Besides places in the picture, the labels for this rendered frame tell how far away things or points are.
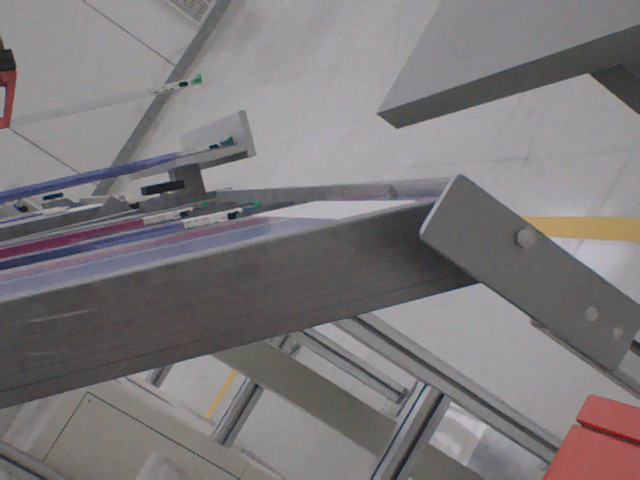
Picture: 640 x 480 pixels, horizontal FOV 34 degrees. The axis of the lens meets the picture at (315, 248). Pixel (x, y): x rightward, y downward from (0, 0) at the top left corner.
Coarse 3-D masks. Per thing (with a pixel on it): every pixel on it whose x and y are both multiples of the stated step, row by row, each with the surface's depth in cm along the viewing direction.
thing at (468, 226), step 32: (448, 192) 64; (480, 192) 65; (448, 224) 64; (480, 224) 65; (512, 224) 66; (448, 256) 64; (480, 256) 65; (512, 256) 66; (544, 256) 66; (512, 288) 66; (544, 288) 66; (576, 288) 67; (608, 288) 68; (544, 320) 67; (576, 320) 67; (608, 320) 68; (608, 352) 68; (416, 416) 146; (384, 448) 148; (416, 448) 146
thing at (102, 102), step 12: (192, 84) 156; (120, 96) 152; (132, 96) 152; (144, 96) 153; (60, 108) 149; (72, 108) 149; (84, 108) 150; (96, 108) 152; (12, 120) 146; (24, 120) 147; (36, 120) 148
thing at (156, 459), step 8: (152, 456) 132; (160, 456) 130; (144, 464) 133; (152, 464) 130; (160, 464) 128; (168, 464) 127; (176, 464) 132; (144, 472) 131; (152, 472) 129; (160, 472) 126; (168, 472) 123; (176, 472) 123; (184, 472) 129; (192, 472) 132
